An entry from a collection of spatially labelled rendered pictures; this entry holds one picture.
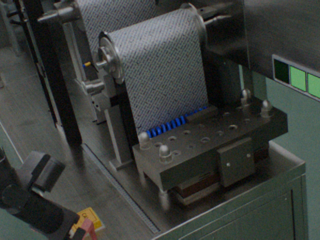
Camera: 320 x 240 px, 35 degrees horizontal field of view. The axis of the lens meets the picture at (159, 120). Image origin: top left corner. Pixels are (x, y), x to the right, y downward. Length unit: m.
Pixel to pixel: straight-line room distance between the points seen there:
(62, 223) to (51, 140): 0.80
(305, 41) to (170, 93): 0.42
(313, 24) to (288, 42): 0.11
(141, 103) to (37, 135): 0.57
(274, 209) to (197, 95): 0.38
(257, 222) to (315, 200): 1.30
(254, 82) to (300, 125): 1.60
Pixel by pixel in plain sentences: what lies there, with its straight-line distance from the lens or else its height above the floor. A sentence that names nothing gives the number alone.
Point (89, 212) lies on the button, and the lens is 1.37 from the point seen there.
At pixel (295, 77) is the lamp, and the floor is 1.19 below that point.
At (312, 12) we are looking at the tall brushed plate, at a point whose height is 1.36.
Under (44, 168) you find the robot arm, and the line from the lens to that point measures 0.97.
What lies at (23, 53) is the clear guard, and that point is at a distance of 2.34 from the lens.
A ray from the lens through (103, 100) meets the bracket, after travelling 1.42.
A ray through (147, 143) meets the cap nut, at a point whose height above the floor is 1.05.
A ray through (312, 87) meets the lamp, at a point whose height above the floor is 1.18.
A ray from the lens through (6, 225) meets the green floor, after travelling 3.05.
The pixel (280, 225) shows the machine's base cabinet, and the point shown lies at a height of 0.72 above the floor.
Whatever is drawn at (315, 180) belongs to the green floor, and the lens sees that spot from 2.86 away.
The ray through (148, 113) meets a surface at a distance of 1.41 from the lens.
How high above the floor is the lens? 1.75
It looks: 29 degrees down
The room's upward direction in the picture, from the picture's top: 12 degrees counter-clockwise
